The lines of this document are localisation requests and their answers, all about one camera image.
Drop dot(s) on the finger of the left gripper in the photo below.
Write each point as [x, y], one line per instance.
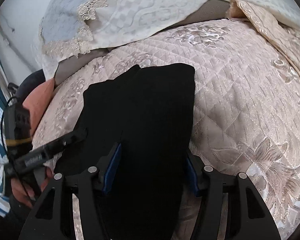
[73, 137]

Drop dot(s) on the pink quilted bedspread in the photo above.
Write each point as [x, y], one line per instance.
[247, 99]

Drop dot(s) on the grey blue bed headboard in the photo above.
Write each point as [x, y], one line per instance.
[61, 20]

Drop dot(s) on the pink cushion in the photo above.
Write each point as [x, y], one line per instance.
[37, 102]

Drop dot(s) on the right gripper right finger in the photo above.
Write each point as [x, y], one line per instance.
[247, 216]

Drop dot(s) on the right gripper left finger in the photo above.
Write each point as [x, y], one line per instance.
[52, 217]

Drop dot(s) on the person's left hand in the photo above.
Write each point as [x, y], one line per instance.
[23, 193]

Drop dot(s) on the black pants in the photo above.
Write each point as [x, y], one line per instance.
[149, 112]

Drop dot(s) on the white lace headboard cover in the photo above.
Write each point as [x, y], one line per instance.
[113, 23]

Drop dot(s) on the dark blue cushion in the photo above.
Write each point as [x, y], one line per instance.
[29, 84]

